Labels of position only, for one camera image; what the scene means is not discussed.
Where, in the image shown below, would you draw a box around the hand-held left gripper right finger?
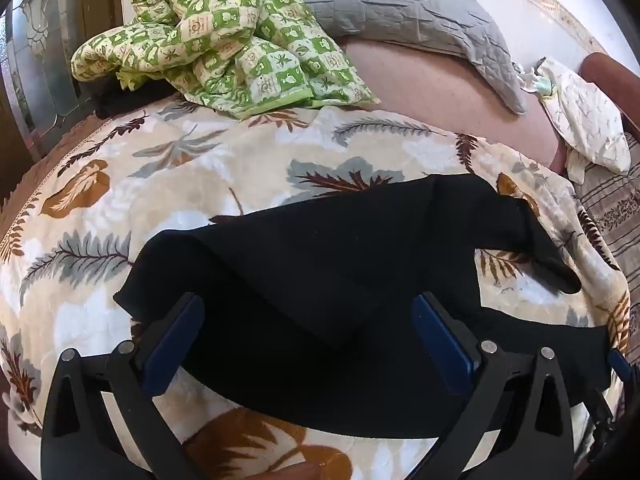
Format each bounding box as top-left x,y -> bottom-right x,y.
410,292 -> 583,480

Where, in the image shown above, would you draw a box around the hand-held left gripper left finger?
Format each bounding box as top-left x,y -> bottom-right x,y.
40,292 -> 206,480

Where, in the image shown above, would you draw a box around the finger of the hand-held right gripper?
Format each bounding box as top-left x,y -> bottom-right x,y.
587,347 -> 632,461

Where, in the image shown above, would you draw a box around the black pants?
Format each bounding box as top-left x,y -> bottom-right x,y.
114,174 -> 621,438

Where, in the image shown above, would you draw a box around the leaf print blanket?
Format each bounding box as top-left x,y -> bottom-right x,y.
0,105 -> 633,480

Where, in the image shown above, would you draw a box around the brown striped cloth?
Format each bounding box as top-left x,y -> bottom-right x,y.
572,132 -> 640,281

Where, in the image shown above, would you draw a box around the pink bed sheet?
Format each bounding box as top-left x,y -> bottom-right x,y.
345,37 -> 566,176

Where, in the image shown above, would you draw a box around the white quilted cloth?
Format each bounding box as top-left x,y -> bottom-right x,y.
537,56 -> 632,185

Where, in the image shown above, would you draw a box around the small crumpled pale cloth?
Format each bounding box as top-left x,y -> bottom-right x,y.
512,60 -> 558,98

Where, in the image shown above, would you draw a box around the reddish brown bolster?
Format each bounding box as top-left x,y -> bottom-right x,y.
580,51 -> 640,141

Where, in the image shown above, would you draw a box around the green checked quilt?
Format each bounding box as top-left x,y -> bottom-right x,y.
70,0 -> 381,121

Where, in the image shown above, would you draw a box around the patterned glass door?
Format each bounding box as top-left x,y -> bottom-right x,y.
0,0 -> 123,161

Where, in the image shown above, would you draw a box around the grey quilted pillow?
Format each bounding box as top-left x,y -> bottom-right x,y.
295,0 -> 528,115

